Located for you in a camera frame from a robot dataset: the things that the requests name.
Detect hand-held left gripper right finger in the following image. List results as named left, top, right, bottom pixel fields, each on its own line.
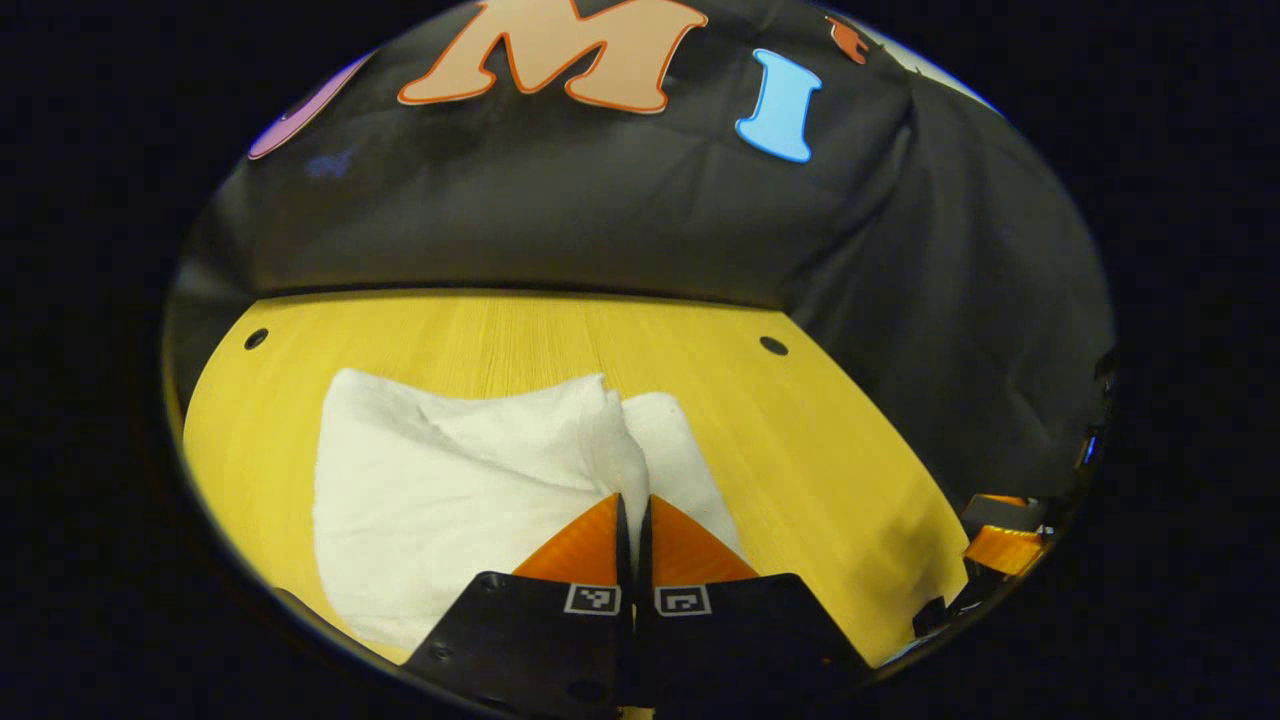
left=635, top=493, right=873, bottom=709

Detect white jeans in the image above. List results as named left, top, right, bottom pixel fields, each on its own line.
left=313, top=367, right=746, bottom=656

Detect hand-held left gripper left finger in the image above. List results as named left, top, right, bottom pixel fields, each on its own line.
left=400, top=490, right=635, bottom=716

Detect black backdrop cloth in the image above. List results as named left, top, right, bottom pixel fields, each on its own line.
left=165, top=0, right=1116, bottom=501

